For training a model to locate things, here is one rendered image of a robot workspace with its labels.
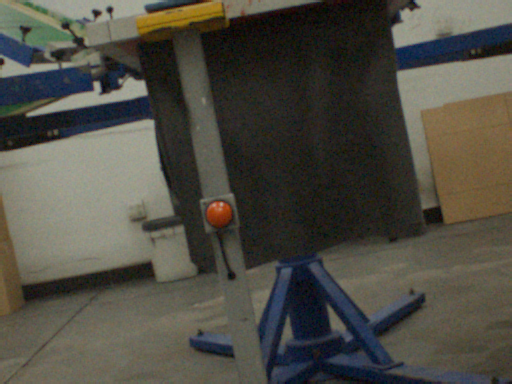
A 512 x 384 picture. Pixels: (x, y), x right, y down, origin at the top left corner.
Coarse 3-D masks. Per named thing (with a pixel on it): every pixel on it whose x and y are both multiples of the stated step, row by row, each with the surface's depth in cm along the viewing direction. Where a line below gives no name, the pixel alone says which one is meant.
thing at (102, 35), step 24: (216, 0) 170; (240, 0) 170; (264, 0) 170; (288, 0) 170; (312, 0) 170; (336, 0) 172; (408, 0) 194; (96, 24) 170; (120, 24) 170; (96, 48) 175; (120, 48) 183
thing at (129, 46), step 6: (246, 18) 175; (252, 18) 176; (258, 18) 178; (234, 24) 181; (126, 42) 175; (132, 42) 177; (138, 42) 179; (144, 42) 180; (126, 48) 184; (132, 48) 186; (132, 54) 197
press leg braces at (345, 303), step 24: (312, 264) 310; (288, 288) 306; (336, 288) 304; (264, 312) 339; (336, 312) 301; (360, 312) 345; (264, 336) 297; (360, 336) 292; (264, 360) 291; (384, 360) 286
